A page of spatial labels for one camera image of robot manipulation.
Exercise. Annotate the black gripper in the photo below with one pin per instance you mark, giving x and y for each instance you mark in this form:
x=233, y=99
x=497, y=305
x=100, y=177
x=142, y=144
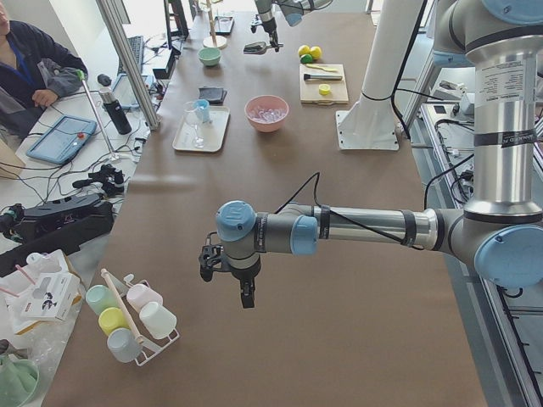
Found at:
x=244, y=278
x=269, y=26

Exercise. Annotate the steel ice scoop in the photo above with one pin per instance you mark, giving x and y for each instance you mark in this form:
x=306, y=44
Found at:
x=256, y=48

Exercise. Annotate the wooden cup tree stand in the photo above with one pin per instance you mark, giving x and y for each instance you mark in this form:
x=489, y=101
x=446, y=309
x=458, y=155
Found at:
x=213, y=40

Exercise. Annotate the pile of clear ice cubes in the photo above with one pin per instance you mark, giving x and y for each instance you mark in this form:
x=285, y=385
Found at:
x=265, y=115

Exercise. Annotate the white cup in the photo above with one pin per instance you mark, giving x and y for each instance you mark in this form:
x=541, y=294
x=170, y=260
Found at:
x=158, y=320

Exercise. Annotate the blue plastic cup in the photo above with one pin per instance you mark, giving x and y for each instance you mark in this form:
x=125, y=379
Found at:
x=202, y=107

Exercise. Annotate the pink cup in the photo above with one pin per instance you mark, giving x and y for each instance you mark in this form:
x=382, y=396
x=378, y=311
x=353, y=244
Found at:
x=140, y=294

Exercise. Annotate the white cup rack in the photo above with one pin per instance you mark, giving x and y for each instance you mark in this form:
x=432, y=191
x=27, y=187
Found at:
x=151, y=347

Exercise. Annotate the grey blue cup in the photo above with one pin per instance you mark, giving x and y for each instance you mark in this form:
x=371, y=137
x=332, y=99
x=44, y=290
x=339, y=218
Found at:
x=123, y=345

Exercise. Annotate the yellow cup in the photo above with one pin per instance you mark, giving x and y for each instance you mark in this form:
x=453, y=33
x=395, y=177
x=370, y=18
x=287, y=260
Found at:
x=111, y=319

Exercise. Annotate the green cup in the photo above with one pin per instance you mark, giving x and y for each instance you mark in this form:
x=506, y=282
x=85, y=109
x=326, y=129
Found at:
x=100, y=298

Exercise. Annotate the yellow lemon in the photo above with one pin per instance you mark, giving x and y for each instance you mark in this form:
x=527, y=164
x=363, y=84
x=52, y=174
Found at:
x=304, y=50
x=316, y=52

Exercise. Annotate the green lime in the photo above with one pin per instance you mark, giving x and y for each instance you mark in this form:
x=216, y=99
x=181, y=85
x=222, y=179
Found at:
x=306, y=59

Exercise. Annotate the steel muddler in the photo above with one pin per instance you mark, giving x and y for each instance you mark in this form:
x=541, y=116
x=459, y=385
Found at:
x=316, y=77

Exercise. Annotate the metal glass rack tray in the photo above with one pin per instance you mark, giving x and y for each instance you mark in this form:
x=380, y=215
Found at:
x=223, y=25

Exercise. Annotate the yellow plastic knife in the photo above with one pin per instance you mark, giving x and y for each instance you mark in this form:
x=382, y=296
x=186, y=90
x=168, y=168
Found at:
x=320, y=67

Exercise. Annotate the bamboo cutting board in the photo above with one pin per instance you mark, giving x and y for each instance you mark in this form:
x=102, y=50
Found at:
x=308, y=90

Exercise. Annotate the green bowl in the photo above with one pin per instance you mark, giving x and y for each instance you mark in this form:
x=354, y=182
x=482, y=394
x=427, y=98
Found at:
x=209, y=56

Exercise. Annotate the half lemon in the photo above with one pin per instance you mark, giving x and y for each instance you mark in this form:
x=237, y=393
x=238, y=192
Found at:
x=324, y=89

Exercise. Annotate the pink bowl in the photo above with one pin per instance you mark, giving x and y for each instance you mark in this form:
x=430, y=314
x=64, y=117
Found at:
x=269, y=101

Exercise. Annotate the grey folded cloth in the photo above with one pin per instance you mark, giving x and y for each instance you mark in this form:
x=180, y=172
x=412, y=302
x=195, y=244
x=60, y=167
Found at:
x=213, y=95

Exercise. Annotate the black monitor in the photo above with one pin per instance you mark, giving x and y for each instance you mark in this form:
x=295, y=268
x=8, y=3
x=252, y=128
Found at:
x=176, y=25

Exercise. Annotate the cream rabbit tray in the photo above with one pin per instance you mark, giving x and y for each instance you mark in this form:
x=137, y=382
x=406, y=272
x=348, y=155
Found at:
x=213, y=133

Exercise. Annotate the clear wine glass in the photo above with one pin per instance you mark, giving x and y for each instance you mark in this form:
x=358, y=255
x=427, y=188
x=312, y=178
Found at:
x=194, y=119

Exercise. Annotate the teach pendant tablet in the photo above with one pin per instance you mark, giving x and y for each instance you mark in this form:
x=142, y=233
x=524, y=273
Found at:
x=61, y=143
x=122, y=90

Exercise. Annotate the black water bottle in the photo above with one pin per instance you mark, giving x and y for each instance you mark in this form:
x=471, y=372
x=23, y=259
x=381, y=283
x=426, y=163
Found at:
x=115, y=111

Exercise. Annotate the black bag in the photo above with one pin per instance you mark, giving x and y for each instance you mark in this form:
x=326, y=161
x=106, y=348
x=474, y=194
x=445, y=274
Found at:
x=63, y=224

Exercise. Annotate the seated person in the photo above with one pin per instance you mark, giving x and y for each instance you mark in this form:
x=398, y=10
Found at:
x=36, y=71

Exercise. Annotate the white pedestal column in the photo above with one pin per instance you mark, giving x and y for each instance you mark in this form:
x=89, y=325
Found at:
x=370, y=123

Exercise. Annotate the aluminium frame post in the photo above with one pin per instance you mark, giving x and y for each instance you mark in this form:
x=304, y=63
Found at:
x=117, y=34

